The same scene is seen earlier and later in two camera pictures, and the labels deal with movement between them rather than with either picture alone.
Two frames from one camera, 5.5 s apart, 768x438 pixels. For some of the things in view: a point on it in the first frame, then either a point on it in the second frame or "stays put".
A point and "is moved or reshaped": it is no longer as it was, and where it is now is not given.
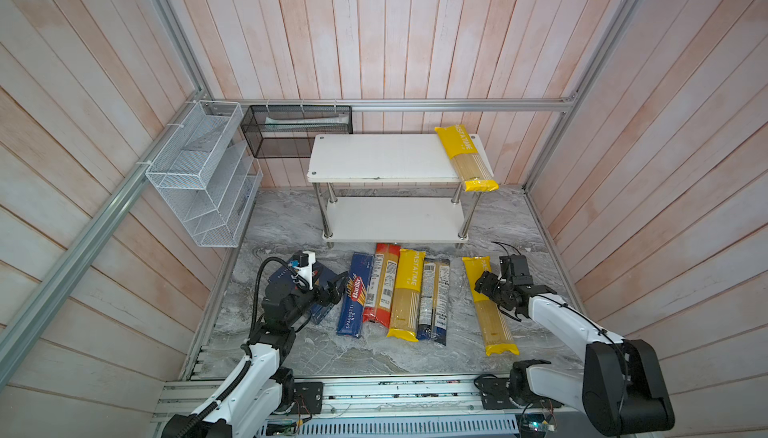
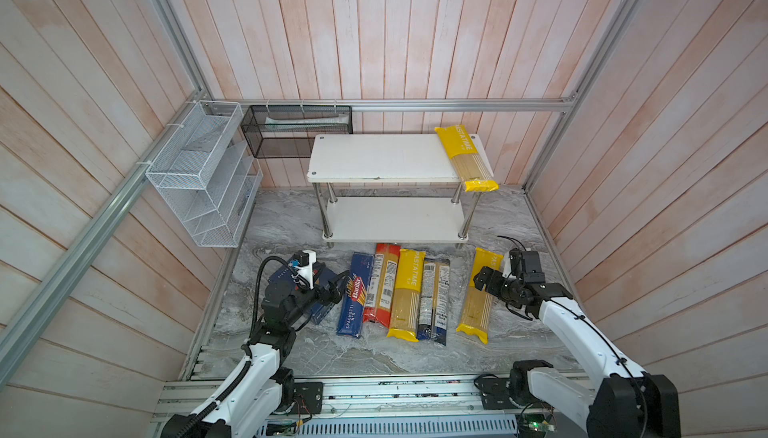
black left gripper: (333, 295) stays put
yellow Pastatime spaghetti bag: (496, 336) is moved or reshaped
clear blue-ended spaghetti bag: (434, 301) stays put
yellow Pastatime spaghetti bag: (472, 169) stays put
